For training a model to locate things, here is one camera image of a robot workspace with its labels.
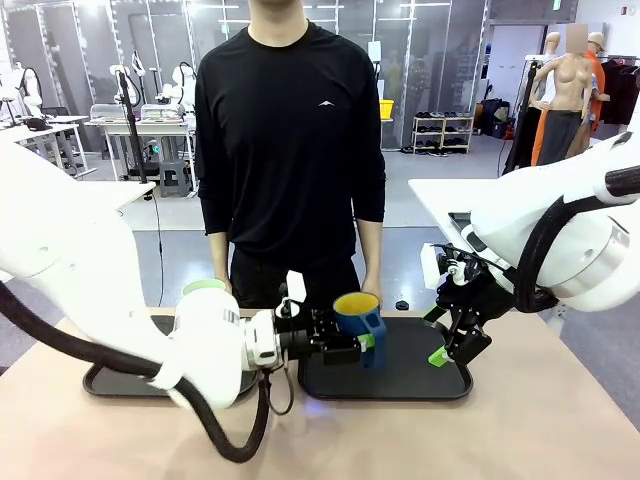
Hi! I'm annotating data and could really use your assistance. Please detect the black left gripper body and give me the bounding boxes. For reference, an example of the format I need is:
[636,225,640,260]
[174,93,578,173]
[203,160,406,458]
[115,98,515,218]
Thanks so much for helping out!
[272,308,331,362]

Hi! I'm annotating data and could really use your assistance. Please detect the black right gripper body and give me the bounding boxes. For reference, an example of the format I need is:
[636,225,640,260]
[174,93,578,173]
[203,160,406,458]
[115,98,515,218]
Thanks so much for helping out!
[435,276,517,327]

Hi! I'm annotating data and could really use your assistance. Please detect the blue mug yellow inside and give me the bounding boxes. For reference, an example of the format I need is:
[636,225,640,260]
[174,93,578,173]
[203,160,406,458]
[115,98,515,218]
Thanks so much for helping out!
[332,292,388,372]

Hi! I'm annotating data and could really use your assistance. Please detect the pale green plastic cup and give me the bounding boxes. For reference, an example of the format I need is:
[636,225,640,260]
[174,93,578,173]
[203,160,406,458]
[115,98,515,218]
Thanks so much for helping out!
[181,279,228,297]

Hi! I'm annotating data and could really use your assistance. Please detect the person's right forearm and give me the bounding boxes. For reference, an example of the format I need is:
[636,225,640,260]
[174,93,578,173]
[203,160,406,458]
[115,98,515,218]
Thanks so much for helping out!
[208,231,234,284]

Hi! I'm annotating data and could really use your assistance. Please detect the person's left forearm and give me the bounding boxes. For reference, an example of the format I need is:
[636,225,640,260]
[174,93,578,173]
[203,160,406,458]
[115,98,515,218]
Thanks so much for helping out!
[357,219,384,286]

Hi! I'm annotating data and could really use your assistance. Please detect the person's left hand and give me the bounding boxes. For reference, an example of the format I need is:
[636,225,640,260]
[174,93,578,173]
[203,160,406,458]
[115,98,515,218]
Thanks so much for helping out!
[359,278,385,312]

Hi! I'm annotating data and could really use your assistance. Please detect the black plastic serving tray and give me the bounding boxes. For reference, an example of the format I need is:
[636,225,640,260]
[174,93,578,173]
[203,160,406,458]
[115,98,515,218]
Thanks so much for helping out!
[82,313,264,400]
[297,313,474,402]

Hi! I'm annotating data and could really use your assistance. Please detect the wooden shoe rack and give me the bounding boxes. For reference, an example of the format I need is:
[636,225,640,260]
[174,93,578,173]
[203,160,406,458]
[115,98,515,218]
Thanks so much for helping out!
[412,112,475,155]

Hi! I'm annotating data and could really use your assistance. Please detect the person in black clothes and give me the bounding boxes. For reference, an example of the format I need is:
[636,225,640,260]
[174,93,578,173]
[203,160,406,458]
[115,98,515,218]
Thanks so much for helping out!
[193,0,388,310]

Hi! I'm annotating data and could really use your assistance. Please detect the grey step stool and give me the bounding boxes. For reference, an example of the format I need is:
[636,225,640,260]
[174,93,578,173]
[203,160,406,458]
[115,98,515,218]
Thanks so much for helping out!
[158,160,191,198]

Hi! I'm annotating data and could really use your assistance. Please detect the beige mannequin grey trousers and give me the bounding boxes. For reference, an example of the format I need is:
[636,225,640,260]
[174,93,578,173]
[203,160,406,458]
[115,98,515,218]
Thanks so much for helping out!
[528,24,599,167]

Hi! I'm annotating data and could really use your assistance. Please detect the rack of black clothes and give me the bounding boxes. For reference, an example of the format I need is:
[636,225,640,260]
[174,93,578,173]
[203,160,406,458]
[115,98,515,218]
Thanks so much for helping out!
[598,55,640,139]

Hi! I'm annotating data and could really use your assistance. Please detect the mannequin in orange clothes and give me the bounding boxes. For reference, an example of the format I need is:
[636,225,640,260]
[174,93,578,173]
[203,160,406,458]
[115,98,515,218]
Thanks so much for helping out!
[529,32,612,166]

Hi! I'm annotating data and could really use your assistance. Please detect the white lab desk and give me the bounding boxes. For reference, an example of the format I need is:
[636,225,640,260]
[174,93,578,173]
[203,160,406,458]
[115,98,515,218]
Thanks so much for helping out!
[85,102,197,182]
[0,115,97,179]

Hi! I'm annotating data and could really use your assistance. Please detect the black tripod stand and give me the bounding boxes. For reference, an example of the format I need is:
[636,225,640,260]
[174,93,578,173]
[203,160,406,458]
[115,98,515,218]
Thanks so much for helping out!
[114,69,155,201]

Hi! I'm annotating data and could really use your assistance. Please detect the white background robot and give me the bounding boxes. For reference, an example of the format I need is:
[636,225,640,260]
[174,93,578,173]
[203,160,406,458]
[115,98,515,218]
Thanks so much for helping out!
[155,60,198,109]
[0,60,46,124]

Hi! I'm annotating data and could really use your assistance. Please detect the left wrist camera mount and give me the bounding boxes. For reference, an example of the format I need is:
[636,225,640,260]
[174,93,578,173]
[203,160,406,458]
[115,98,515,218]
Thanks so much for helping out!
[276,270,308,320]

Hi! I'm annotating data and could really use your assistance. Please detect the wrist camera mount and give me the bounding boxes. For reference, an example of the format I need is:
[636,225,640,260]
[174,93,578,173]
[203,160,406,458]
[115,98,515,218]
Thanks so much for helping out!
[420,242,484,289]
[276,270,308,320]

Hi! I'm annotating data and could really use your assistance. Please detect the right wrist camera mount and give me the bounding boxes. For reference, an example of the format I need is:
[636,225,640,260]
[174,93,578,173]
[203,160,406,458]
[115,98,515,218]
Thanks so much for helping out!
[420,242,484,289]

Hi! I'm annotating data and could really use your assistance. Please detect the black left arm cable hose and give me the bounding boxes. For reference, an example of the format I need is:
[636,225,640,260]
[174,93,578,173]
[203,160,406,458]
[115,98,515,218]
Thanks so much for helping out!
[0,279,274,464]

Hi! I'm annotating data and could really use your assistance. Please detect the black hanging floor cable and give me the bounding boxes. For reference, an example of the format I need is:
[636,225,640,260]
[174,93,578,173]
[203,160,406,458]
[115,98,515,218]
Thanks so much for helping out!
[149,189,164,307]

